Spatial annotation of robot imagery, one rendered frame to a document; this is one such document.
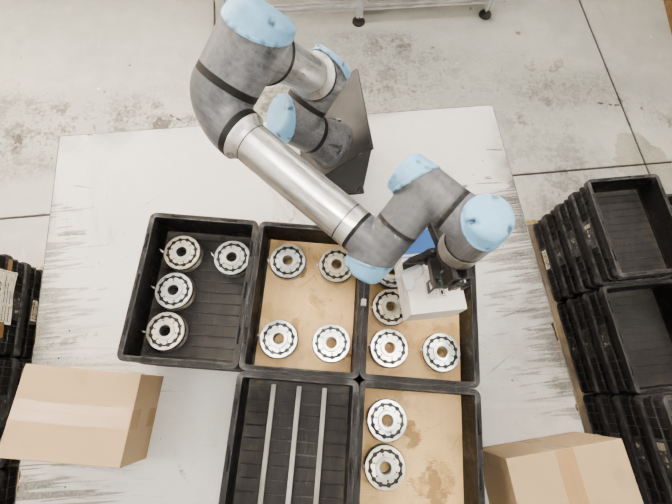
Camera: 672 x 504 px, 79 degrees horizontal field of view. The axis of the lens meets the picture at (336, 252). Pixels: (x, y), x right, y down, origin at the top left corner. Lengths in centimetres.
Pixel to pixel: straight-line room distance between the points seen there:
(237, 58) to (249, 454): 91
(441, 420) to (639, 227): 124
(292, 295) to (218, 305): 21
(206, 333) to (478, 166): 108
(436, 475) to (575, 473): 33
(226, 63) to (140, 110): 198
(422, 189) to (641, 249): 148
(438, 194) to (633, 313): 152
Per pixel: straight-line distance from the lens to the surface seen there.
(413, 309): 88
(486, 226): 61
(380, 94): 261
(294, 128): 113
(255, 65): 74
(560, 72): 308
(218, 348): 119
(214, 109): 75
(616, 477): 131
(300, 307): 117
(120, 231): 153
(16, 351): 211
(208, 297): 122
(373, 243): 66
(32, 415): 133
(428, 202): 63
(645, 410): 187
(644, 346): 205
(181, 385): 134
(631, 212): 207
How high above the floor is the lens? 198
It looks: 71 degrees down
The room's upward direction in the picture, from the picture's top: 6 degrees clockwise
